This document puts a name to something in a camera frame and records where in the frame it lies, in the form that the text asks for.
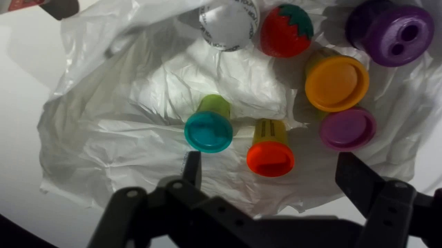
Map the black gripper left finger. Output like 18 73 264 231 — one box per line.
87 150 218 248

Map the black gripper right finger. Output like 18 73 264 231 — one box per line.
336 153 442 248

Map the teal lid green cup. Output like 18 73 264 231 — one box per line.
184 94 234 153

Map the orange lid yellow cup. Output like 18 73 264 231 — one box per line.
246 118 296 178

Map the white plastic bag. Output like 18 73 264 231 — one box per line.
37 0 442 215

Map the white round pill bottle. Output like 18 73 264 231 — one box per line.
199 0 260 51

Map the magenta lid container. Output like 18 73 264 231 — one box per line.
319 109 377 151

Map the yellow lid container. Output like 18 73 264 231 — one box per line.
305 48 370 113

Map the purple bottle with holes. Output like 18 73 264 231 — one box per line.
346 0 435 67

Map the red strawberry toy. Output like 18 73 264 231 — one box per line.
261 3 314 58

